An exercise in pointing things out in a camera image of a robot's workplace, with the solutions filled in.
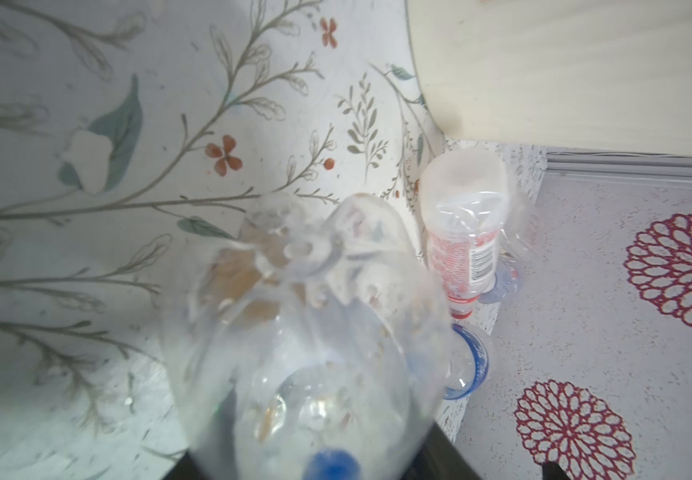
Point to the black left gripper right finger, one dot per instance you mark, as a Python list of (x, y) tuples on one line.
[(438, 459)]

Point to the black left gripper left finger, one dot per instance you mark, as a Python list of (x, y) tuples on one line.
[(185, 469)]

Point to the clear blue-label blue-cap bottle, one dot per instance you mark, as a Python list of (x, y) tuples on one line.
[(470, 362)]

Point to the blue-label water bottle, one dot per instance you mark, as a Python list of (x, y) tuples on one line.
[(306, 348)]

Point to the cream ribbed waste bin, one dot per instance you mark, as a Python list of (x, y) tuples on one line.
[(614, 75)]

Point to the white red-cap bottle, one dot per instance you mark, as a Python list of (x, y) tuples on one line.
[(465, 198)]

